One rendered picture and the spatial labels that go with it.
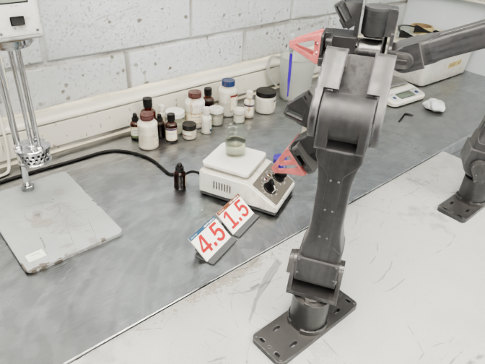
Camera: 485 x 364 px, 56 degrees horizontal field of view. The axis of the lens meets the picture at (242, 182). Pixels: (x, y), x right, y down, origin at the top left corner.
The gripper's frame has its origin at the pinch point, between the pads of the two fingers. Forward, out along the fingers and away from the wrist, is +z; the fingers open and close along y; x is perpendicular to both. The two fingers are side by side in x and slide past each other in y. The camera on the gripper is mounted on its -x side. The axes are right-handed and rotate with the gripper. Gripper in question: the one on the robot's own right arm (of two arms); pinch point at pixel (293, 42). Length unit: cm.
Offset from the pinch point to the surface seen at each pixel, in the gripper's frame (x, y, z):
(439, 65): 26, -86, -45
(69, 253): 31, 50, 32
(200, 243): 30, 40, 8
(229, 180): 26.3, 21.6, 8.2
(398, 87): 30, -66, -30
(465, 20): 14, -115, -54
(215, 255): 32, 40, 5
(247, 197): 29.6, 22.3, 3.4
